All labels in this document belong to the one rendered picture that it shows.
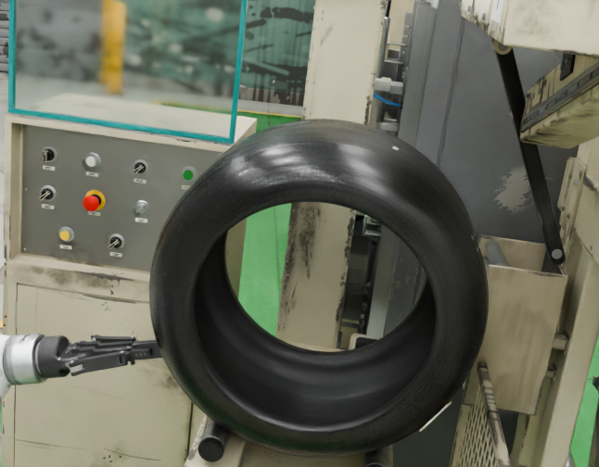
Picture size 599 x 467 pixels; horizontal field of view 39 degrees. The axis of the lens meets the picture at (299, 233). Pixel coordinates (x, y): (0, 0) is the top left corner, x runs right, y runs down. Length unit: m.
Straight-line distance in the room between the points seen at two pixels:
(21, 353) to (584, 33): 1.07
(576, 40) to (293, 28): 9.32
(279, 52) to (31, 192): 8.22
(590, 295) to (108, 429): 1.30
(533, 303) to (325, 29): 0.65
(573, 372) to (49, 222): 1.29
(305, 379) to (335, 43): 0.64
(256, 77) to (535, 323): 8.82
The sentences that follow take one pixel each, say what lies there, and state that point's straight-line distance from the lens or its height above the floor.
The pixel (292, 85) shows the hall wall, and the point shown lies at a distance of 10.34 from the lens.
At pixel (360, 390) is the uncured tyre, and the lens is 1.65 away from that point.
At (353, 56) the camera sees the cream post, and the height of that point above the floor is 1.54.
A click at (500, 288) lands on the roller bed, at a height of 1.16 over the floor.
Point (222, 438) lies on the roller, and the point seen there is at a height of 0.92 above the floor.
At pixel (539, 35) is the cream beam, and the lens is 1.00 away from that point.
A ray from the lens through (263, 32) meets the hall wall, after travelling 10.26.
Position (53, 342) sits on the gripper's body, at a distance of 1.58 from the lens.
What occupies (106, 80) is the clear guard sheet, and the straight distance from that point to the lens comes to 2.07.
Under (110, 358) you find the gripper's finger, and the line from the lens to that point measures 1.52.
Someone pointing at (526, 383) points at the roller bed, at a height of 0.97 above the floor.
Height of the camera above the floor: 1.70
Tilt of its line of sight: 18 degrees down
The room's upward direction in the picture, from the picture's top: 7 degrees clockwise
